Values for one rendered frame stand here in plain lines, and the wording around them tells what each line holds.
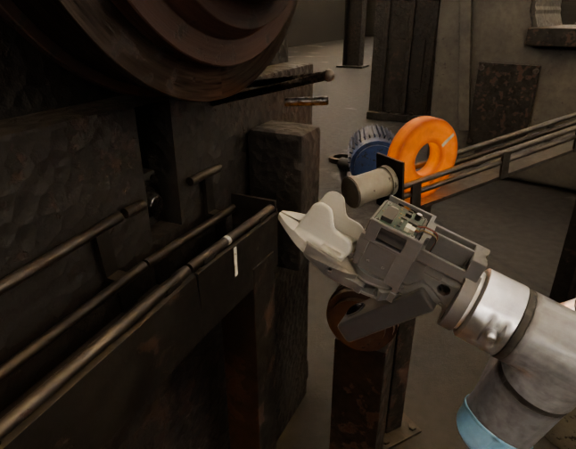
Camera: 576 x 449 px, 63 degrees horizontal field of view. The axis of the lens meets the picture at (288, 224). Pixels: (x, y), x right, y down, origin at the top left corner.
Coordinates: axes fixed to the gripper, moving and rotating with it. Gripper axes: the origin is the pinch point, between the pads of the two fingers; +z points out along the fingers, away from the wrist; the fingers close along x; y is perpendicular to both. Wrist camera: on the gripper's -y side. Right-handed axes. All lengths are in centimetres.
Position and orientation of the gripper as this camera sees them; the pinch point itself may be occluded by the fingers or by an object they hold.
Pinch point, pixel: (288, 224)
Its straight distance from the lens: 52.5
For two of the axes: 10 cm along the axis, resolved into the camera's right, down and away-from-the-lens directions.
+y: 2.8, -8.1, -5.2
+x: -4.4, 3.7, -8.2
